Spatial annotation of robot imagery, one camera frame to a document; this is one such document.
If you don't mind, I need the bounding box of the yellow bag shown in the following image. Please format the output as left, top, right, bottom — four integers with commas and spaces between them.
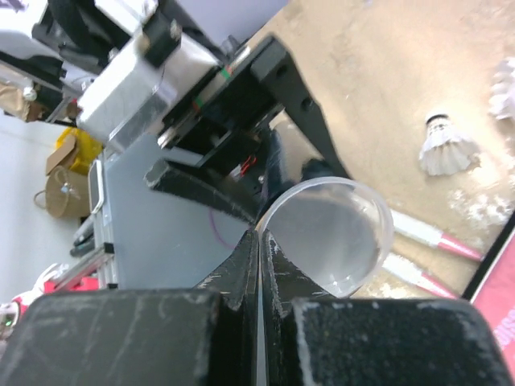
55, 127, 103, 175

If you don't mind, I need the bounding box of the clear plastic tube lid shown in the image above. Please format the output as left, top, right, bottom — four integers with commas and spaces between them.
257, 177, 394, 298

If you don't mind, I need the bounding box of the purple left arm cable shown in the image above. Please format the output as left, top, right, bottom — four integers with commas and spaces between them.
208, 207, 238, 250

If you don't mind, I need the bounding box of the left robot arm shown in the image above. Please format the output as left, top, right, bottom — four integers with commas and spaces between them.
1, 1, 348, 222

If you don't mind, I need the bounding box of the pink badminton racket upper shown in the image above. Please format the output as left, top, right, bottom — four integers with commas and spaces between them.
390, 209, 483, 261

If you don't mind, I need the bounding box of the white shuttlecock lone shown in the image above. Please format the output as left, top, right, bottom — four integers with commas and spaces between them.
418, 113, 480, 177

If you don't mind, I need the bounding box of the pink racket bag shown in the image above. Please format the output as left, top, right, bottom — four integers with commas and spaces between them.
462, 224, 514, 372

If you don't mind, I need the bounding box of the black shuttlecock tube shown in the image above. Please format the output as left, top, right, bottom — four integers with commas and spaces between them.
259, 118, 352, 215

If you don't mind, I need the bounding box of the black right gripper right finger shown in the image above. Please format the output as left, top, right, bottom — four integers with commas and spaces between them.
261, 232, 511, 385

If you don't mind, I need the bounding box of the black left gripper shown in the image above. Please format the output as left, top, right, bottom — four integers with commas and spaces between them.
144, 35, 352, 224

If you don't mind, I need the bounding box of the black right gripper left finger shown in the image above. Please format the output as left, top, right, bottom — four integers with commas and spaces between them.
1, 231, 258, 385

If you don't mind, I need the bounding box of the white shuttlecock near bag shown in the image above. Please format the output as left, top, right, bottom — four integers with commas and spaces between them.
488, 56, 514, 121

